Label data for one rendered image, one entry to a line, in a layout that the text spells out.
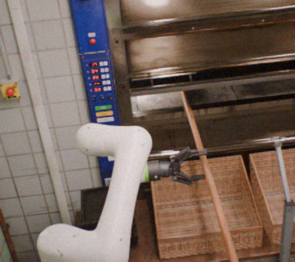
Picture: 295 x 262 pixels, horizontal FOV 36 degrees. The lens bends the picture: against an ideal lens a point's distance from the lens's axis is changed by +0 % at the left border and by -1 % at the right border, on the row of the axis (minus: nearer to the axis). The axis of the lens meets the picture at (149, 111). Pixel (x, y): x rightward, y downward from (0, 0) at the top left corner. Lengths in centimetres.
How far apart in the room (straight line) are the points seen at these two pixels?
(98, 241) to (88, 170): 132
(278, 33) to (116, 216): 142
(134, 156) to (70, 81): 96
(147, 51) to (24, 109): 73
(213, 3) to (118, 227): 128
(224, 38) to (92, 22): 69
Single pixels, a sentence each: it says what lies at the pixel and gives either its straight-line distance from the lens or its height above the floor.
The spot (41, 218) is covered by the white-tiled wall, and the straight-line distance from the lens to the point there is 299.
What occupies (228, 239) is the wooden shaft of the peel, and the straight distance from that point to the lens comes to 174.
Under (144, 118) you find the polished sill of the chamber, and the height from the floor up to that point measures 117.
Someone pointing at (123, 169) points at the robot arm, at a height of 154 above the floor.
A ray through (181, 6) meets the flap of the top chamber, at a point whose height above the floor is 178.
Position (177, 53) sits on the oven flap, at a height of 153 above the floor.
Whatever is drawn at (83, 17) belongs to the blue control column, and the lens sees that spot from 225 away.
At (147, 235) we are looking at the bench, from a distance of 265.
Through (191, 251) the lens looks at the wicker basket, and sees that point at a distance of 250.
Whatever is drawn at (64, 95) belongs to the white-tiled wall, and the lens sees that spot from 246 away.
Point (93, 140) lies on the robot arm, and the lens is 162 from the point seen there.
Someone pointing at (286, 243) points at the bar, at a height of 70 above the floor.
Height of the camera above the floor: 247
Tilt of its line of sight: 30 degrees down
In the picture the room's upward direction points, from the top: 6 degrees counter-clockwise
